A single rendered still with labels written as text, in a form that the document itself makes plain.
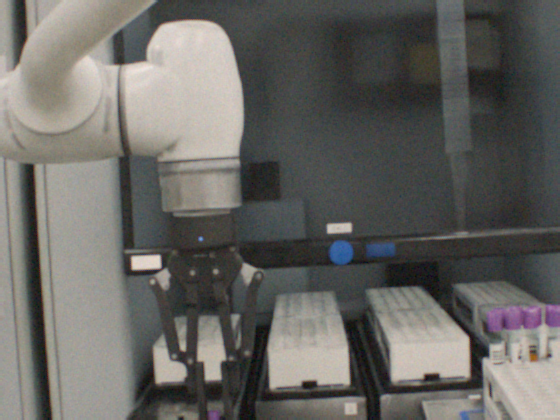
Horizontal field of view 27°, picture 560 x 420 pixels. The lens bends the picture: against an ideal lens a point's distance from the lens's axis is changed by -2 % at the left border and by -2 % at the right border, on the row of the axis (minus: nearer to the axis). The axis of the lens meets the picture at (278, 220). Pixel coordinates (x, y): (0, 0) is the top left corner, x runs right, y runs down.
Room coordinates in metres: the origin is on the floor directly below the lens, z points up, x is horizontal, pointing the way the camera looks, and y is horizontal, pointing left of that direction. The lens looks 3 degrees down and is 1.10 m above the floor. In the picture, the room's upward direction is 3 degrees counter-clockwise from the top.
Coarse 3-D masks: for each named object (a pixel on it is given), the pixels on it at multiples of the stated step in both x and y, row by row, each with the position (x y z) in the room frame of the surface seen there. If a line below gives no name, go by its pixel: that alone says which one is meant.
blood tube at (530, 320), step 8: (528, 312) 1.18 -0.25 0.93; (536, 312) 1.18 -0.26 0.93; (528, 320) 1.18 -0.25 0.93; (536, 320) 1.18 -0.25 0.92; (528, 328) 1.18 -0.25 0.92; (536, 328) 1.18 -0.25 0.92; (528, 336) 1.18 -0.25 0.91; (536, 336) 1.18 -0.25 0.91; (528, 344) 1.18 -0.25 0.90; (536, 344) 1.18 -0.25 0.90; (528, 352) 1.18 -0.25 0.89; (536, 352) 1.18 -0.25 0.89; (528, 360) 1.18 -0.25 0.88; (536, 360) 1.18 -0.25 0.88
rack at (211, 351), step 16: (176, 320) 1.80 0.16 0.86; (208, 320) 1.79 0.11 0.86; (208, 336) 1.62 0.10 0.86; (240, 336) 1.82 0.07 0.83; (160, 352) 1.54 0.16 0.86; (208, 352) 1.54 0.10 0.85; (224, 352) 1.54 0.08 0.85; (160, 368) 1.54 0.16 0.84; (176, 368) 1.54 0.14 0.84; (208, 368) 1.54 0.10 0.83
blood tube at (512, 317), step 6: (510, 312) 1.18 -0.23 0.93; (516, 312) 1.18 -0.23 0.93; (510, 318) 1.18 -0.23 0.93; (516, 318) 1.18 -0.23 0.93; (510, 324) 1.18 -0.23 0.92; (516, 324) 1.18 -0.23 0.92; (510, 330) 1.18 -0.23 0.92; (516, 330) 1.18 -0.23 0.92; (510, 336) 1.18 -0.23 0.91; (516, 336) 1.18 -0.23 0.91; (510, 342) 1.18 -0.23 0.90; (516, 342) 1.18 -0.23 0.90; (510, 348) 1.18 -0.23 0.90; (516, 348) 1.18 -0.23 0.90; (510, 354) 1.18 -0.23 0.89; (516, 354) 1.18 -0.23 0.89; (510, 360) 1.18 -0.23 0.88; (516, 360) 1.18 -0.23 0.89
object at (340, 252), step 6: (336, 246) 1.49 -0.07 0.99; (342, 246) 1.49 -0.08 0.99; (348, 246) 1.49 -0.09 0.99; (330, 252) 1.49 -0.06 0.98; (336, 252) 1.49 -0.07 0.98; (342, 252) 1.49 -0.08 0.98; (348, 252) 1.49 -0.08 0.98; (336, 258) 1.49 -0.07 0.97; (342, 258) 1.49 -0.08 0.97; (348, 258) 1.49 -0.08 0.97; (342, 264) 1.49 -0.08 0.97
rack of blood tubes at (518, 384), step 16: (496, 368) 1.16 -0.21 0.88; (512, 368) 1.16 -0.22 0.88; (528, 368) 1.15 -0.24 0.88; (544, 368) 1.15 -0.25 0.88; (496, 384) 1.11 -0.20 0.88; (512, 384) 1.09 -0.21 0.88; (528, 384) 1.08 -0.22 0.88; (544, 384) 1.07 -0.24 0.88; (496, 400) 1.18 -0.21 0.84; (512, 400) 1.01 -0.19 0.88; (528, 400) 1.01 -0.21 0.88; (544, 400) 1.01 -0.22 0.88; (496, 416) 1.11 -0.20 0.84; (512, 416) 0.99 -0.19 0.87; (528, 416) 0.94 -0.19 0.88; (544, 416) 0.94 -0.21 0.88
